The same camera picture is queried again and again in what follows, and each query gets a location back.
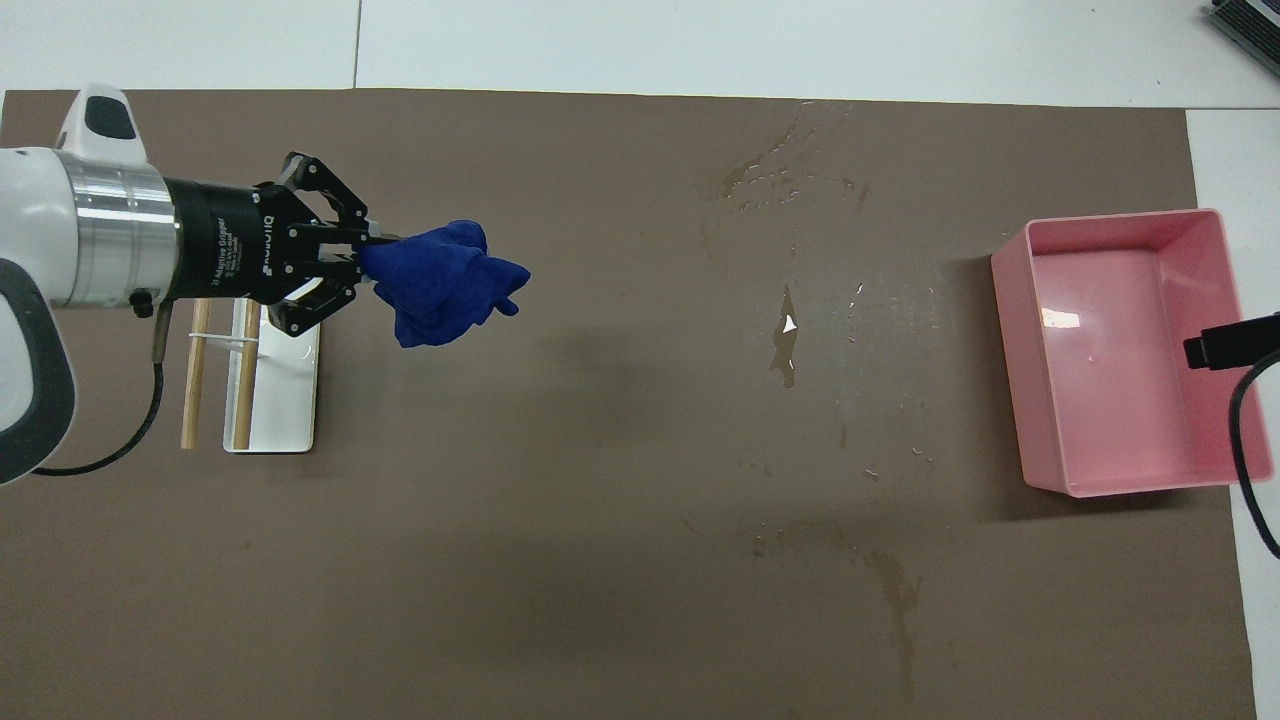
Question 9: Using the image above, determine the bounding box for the white rack base tray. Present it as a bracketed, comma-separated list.
[223, 298, 324, 454]

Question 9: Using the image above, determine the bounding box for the blue towel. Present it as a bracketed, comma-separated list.
[358, 220, 532, 349]

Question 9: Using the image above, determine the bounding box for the water puddle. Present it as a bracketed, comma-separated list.
[768, 285, 801, 389]

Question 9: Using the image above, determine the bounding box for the pink plastic bin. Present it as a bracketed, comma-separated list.
[991, 208, 1275, 499]

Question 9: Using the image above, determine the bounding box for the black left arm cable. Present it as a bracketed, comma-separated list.
[35, 305, 176, 476]

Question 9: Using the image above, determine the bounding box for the brown table mat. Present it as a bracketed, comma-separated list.
[0, 88, 1259, 720]

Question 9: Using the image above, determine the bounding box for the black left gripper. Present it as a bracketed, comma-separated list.
[163, 152, 401, 338]

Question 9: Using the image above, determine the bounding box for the dark ribbed device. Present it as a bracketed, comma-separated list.
[1205, 0, 1280, 66]

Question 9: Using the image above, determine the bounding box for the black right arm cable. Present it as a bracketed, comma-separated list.
[1228, 350, 1280, 559]

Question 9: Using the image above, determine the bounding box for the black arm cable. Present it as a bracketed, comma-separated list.
[35, 305, 176, 476]
[1228, 350, 1280, 559]

